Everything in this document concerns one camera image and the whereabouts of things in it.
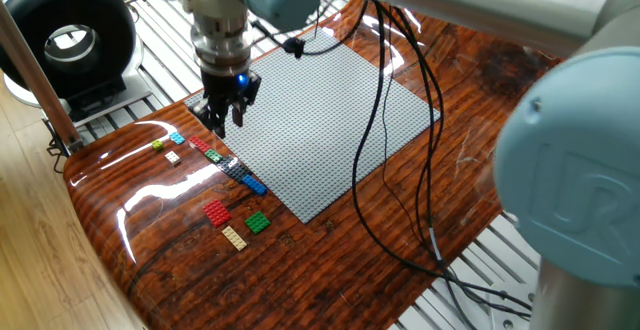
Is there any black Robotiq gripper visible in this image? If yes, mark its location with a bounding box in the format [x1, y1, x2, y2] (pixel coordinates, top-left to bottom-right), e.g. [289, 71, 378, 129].
[192, 68, 262, 139]

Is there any red long Lego brick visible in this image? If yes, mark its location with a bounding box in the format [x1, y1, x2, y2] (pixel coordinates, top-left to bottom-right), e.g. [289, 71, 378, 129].
[188, 135, 212, 154]

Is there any black Lego plate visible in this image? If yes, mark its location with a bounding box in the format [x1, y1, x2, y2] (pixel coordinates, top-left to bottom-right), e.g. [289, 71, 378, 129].
[217, 155, 253, 183]

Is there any red wide Lego plate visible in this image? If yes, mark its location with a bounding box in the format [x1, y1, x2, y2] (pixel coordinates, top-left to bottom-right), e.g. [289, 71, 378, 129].
[202, 199, 233, 229]

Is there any grey Lego baseplate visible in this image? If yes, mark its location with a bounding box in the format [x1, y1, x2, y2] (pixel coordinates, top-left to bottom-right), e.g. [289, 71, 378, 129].
[183, 27, 443, 224]

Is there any green square Lego plate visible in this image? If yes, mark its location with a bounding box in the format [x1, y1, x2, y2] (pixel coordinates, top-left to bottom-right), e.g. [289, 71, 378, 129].
[244, 210, 272, 235]

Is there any tan Lego plate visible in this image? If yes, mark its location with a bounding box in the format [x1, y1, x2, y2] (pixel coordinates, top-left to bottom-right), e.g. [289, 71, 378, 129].
[221, 225, 248, 252]

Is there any wood pattern table mat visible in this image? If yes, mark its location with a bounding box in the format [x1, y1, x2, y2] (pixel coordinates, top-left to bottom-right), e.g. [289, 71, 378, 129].
[63, 0, 564, 330]

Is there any brown wooden pole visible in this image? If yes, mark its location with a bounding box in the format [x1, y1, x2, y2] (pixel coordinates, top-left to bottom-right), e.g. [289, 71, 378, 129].
[0, 0, 85, 155]

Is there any black cable with plug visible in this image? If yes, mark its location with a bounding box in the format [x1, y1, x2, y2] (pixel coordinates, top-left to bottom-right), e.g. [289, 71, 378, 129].
[249, 0, 534, 321]

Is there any black ring shaped device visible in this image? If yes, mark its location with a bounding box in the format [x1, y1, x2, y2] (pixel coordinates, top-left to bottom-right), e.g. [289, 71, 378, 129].
[0, 0, 154, 124]

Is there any thin dark cable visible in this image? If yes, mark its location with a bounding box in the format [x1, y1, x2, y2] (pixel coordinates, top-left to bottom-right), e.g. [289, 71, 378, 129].
[379, 4, 436, 261]

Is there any black wire tangle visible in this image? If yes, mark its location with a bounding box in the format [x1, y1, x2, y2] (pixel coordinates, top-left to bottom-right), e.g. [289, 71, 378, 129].
[46, 118, 71, 174]

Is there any black cable with silver connector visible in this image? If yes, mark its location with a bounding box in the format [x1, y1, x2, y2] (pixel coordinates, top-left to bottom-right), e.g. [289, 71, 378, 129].
[389, 0, 534, 330]

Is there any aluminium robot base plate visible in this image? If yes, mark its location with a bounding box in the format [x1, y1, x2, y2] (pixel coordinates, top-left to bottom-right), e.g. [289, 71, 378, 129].
[487, 282, 539, 330]

